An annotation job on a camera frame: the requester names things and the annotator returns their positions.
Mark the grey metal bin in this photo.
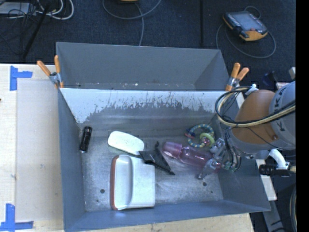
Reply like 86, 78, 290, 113
56, 42, 271, 232

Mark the black cylinder on white bracket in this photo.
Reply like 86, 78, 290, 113
258, 148, 296, 178

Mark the colourful ring rattle toy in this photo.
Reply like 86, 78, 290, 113
185, 123, 216, 149

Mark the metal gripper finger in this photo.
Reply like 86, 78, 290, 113
209, 138, 225, 154
197, 158, 218, 180

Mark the pale wood board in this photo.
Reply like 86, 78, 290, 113
14, 77, 64, 223

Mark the pink clear plastic bottle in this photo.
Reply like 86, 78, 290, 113
162, 141, 222, 174

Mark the black scraper tool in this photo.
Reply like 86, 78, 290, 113
139, 141, 176, 176

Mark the white dustpan with red-brown edge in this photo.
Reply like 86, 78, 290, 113
110, 154, 156, 211

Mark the white oval sponge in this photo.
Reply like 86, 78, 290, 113
107, 130, 145, 156

